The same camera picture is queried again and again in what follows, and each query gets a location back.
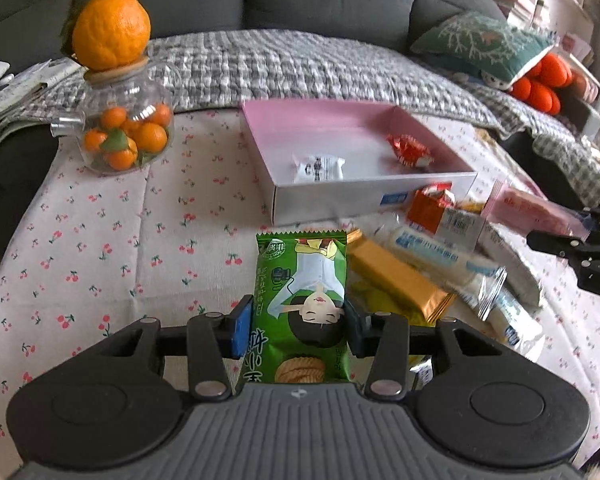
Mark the pink clear snack packet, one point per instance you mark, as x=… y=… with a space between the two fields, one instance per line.
x=525 y=210

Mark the red and white snack packet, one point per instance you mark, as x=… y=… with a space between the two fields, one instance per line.
x=437 y=191

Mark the silver snack packet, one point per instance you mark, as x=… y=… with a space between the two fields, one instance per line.
x=510 y=260

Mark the gold wafer packet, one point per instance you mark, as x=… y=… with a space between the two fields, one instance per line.
x=400 y=277

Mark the printed beige cloth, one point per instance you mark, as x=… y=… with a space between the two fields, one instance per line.
x=500 y=155

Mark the cherry print tablecloth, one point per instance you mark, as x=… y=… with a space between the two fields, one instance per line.
x=130 y=240

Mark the yellow snack packet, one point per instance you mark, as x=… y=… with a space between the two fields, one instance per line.
x=375 y=301

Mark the pink cardboard box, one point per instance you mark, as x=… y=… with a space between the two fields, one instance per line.
x=330 y=125

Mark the green patterned cushion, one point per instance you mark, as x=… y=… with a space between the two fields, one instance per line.
x=480 y=45

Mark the red foil candy packet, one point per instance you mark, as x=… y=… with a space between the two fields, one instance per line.
x=407 y=150

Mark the pile of kumquats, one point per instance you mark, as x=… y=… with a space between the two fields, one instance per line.
x=150 y=137

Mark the glass jar with oranges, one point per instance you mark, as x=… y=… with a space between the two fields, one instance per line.
x=105 y=94

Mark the clear blue rice cracker packet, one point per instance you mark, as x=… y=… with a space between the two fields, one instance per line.
x=430 y=252
x=515 y=325

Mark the stack of newspapers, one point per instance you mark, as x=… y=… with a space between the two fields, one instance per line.
x=20 y=92

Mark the large orange with leaves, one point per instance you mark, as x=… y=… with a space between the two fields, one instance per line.
x=110 y=30

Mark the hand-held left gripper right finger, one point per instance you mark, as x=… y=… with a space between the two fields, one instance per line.
x=356 y=332

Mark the green cartoon snack packet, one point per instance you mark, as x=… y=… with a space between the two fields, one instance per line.
x=305 y=280

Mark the white plush doll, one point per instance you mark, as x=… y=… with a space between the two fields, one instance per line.
x=495 y=79

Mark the orange plush toy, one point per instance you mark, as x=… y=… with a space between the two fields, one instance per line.
x=542 y=85

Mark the small white snack packet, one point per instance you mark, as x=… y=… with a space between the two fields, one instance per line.
x=317 y=167

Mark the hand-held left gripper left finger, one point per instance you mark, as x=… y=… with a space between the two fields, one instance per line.
x=243 y=327

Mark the grey checked blanket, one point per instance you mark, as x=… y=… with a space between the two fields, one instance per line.
x=290 y=70

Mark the orange snack packet white label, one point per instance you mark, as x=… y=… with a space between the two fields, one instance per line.
x=425 y=210

